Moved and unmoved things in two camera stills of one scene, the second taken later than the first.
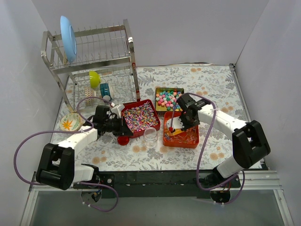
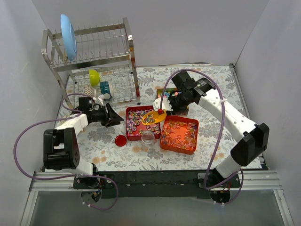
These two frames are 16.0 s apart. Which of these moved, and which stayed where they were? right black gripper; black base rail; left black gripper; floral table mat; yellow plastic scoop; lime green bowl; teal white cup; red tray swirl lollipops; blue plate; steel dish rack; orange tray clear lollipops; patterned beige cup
Moved: yellow plastic scoop; right black gripper; left black gripper; red tray swirl lollipops; orange tray clear lollipops
Stayed: steel dish rack; patterned beige cup; black base rail; teal white cup; lime green bowl; floral table mat; blue plate
